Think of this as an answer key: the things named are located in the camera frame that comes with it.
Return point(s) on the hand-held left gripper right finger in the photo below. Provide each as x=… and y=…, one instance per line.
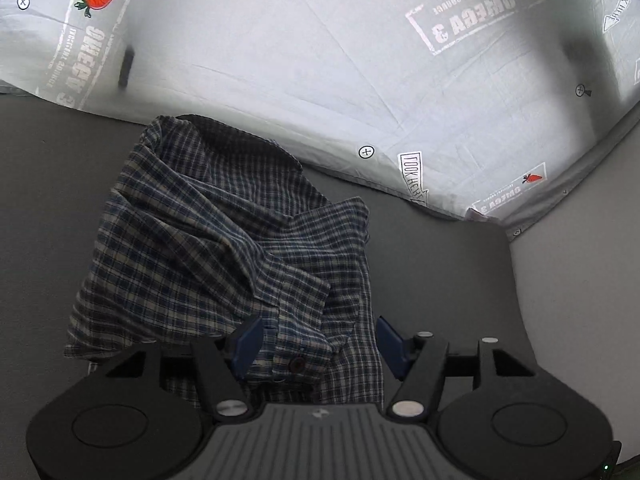
x=390, y=351

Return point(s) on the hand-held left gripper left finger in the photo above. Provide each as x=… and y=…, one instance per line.
x=248, y=346

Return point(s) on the blue plaid shirt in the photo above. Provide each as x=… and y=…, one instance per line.
x=210, y=240

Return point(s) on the printed white sheet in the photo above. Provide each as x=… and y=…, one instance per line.
x=300, y=60

